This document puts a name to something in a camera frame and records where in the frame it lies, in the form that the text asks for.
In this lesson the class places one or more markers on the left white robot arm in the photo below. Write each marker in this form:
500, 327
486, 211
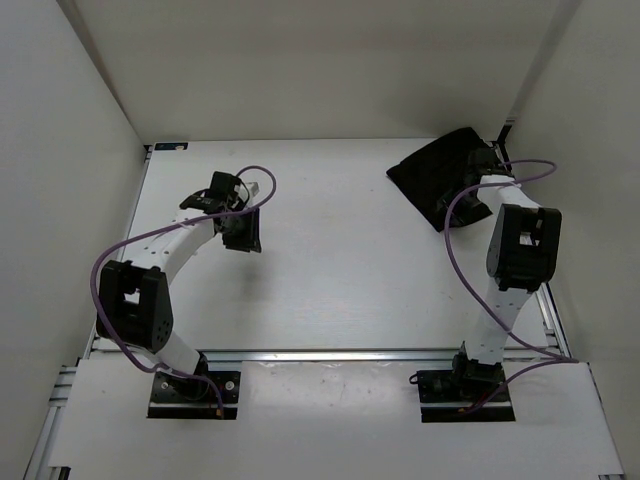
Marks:
135, 293

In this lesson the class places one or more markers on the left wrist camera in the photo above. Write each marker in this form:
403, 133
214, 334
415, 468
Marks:
222, 185

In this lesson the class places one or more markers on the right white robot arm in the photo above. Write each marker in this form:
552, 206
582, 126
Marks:
521, 256

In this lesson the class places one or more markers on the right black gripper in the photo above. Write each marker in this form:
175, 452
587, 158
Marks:
460, 216

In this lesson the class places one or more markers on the black skirt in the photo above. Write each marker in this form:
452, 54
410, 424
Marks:
432, 176

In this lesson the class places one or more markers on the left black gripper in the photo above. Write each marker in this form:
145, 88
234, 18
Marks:
250, 239

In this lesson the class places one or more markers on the white front board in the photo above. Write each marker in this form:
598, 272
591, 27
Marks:
332, 421

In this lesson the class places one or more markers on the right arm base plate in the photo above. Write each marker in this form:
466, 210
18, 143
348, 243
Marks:
466, 392

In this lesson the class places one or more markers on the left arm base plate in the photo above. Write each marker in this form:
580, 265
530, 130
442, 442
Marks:
173, 398

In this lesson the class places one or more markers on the left blue corner label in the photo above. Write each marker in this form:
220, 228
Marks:
171, 146

